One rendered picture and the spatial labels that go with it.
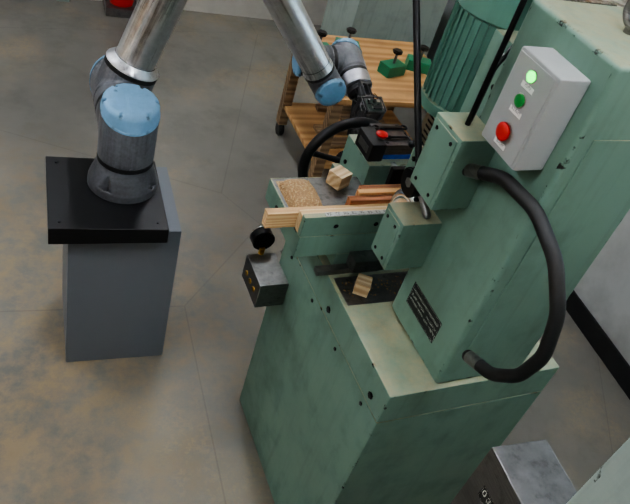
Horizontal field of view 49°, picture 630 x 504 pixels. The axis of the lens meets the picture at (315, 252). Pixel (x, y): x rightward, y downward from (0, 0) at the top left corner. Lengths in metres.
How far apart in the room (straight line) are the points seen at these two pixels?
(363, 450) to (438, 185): 0.61
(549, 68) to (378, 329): 0.69
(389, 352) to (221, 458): 0.86
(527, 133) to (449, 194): 0.22
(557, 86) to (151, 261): 1.32
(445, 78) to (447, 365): 0.56
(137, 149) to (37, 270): 0.88
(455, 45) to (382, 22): 2.43
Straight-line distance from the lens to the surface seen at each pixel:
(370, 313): 1.53
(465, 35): 1.38
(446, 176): 1.22
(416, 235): 1.35
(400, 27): 3.86
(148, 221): 1.91
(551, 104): 1.07
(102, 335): 2.25
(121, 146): 1.87
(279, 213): 1.47
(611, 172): 1.21
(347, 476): 1.63
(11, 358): 2.36
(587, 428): 2.78
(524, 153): 1.10
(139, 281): 2.09
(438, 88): 1.43
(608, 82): 1.08
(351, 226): 1.53
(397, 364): 1.45
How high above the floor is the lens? 1.84
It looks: 40 degrees down
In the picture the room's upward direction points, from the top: 18 degrees clockwise
